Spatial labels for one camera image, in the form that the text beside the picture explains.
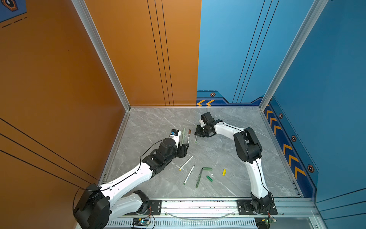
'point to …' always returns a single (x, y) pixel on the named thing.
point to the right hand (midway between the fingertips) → (195, 133)
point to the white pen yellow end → (180, 169)
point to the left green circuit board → (140, 222)
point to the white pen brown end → (189, 133)
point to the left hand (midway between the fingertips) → (185, 142)
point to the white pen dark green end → (184, 135)
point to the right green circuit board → (270, 221)
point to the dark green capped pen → (199, 176)
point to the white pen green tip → (188, 174)
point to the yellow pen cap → (224, 171)
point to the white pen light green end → (196, 138)
